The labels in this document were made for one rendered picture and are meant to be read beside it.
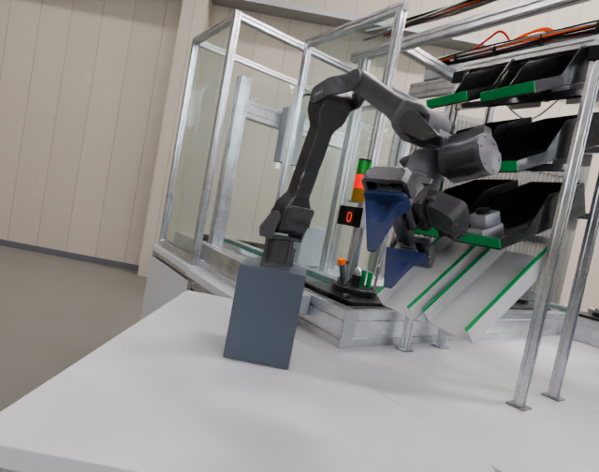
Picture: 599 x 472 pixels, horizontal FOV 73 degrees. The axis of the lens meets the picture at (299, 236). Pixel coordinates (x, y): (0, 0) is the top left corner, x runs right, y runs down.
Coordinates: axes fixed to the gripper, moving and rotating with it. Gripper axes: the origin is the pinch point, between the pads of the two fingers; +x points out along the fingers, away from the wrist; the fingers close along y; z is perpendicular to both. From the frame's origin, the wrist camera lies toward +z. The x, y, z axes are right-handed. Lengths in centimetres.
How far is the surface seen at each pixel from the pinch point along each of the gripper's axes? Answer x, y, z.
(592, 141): -58, 32, 18
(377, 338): -10, 61, -23
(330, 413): 18.5, 25.4, -10.3
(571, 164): -47, 28, 16
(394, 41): -105, 26, -46
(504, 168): -39.3, 22.4, 4.8
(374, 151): -73, 49, -47
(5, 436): 41, -9, -31
